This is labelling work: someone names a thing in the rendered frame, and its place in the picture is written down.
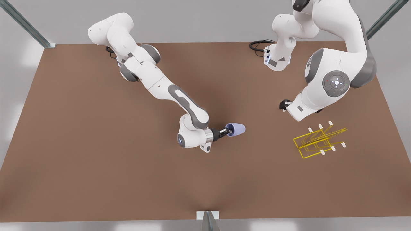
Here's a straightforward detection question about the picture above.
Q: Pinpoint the lavender blue cup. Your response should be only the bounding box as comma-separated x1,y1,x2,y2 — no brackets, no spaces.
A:
225,123,246,137

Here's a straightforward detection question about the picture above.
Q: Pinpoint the yellow wire cup holder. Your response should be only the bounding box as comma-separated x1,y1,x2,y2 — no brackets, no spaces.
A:
293,121,348,159

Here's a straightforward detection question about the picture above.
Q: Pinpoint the silver frame post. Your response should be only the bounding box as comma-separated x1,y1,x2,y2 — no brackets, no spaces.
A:
366,0,410,40
0,0,56,49
196,211,220,231

